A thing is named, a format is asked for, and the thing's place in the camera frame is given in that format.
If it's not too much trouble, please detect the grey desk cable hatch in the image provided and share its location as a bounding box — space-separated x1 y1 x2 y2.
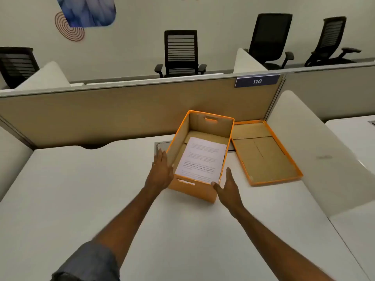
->
154 141 174 157

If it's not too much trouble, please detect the orange cardboard storage box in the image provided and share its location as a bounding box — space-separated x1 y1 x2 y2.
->
165 110 235 203

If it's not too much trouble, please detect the black slatted-back office chair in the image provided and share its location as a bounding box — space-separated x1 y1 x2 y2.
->
154 30 207 79
304 16 362 68
0 47 40 89

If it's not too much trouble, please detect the white printed paper sheet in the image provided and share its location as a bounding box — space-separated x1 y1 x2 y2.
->
174 136 228 185

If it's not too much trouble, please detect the person's left hand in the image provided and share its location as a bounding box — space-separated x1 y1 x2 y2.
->
145 148 174 192

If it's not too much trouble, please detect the red spiral wall decal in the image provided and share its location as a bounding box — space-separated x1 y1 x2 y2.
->
54 12 85 42

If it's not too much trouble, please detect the beige desk partition panel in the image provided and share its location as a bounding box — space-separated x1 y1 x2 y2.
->
0 74 286 150

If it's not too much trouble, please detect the orange cardboard box lid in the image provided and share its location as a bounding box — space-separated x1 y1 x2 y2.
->
231 119 304 187

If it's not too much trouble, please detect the grey desk partition panel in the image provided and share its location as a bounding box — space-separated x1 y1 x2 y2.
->
265 62 375 123

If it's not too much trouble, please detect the blue feather wall picture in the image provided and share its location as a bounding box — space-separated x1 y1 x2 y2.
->
56 0 117 28

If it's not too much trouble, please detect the person's right hand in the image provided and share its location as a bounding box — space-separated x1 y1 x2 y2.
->
212 167 245 217

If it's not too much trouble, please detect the black mesh-back office chair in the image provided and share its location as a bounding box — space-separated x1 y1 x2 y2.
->
244 13 295 70

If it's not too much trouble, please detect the person's right forearm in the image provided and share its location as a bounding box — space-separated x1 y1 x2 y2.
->
227 202 336 281

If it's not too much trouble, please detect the large white side divider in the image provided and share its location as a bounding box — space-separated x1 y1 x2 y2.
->
267 90 375 218

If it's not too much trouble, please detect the person's left forearm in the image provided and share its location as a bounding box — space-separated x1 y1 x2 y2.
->
89 184 165 253

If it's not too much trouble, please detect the grey shirt sleeve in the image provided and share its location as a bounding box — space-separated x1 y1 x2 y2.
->
51 241 121 281

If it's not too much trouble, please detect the blue desk number sign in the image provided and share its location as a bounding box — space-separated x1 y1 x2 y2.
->
235 74 281 88

